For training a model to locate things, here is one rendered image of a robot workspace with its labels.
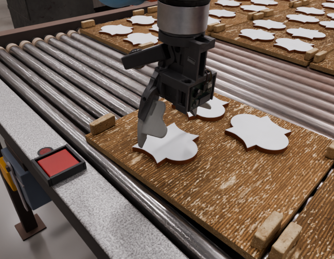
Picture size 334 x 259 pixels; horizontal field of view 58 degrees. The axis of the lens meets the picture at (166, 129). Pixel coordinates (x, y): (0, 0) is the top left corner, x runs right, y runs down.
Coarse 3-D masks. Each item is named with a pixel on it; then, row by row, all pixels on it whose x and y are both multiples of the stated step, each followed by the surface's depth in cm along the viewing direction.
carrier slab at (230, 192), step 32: (224, 96) 78; (128, 128) 66; (192, 128) 66; (224, 128) 66; (288, 128) 66; (128, 160) 57; (224, 160) 57; (256, 160) 57; (288, 160) 57; (320, 160) 57; (160, 192) 51; (192, 192) 51; (224, 192) 51; (256, 192) 51; (288, 192) 51; (224, 224) 45; (256, 224) 45; (256, 256) 41
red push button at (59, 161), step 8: (64, 152) 60; (40, 160) 58; (48, 160) 58; (56, 160) 58; (64, 160) 58; (72, 160) 58; (48, 168) 56; (56, 168) 56; (64, 168) 56; (48, 176) 55
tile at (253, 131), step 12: (240, 120) 66; (252, 120) 66; (264, 120) 66; (228, 132) 63; (240, 132) 63; (252, 132) 63; (264, 132) 63; (276, 132) 63; (288, 132) 63; (252, 144) 59; (264, 144) 59; (276, 144) 59
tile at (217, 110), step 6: (210, 102) 73; (216, 102) 73; (222, 102) 73; (228, 102) 73; (174, 108) 73; (198, 108) 71; (204, 108) 71; (216, 108) 71; (222, 108) 71; (198, 114) 69; (204, 114) 69; (210, 114) 69; (216, 114) 69; (222, 114) 69; (204, 120) 68; (210, 120) 68; (216, 120) 68
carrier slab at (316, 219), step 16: (320, 192) 51; (304, 208) 48; (320, 208) 48; (304, 224) 45; (320, 224) 45; (304, 240) 43; (320, 240) 43; (288, 256) 41; (304, 256) 41; (320, 256) 41
